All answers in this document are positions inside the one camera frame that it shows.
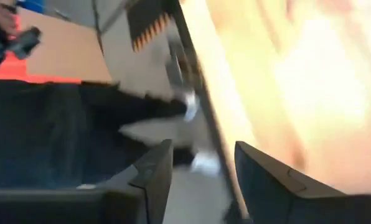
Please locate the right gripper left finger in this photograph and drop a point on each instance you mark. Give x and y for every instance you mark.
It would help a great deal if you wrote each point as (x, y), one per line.
(159, 180)

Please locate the person's hand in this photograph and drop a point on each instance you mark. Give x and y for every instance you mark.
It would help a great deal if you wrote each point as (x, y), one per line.
(0, 14)

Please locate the distant black robot gripper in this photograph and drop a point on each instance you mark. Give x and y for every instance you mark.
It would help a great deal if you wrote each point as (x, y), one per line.
(20, 43)

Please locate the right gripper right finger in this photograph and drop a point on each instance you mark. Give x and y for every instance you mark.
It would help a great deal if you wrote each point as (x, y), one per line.
(260, 186)

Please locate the black hazard-striped floor mat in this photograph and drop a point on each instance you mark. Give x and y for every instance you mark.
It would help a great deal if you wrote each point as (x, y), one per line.
(148, 18)

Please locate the orange-red flat surface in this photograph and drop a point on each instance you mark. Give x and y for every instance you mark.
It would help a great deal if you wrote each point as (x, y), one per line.
(11, 73)

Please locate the black computer case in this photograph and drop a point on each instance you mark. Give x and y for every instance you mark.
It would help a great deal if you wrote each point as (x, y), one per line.
(48, 133)

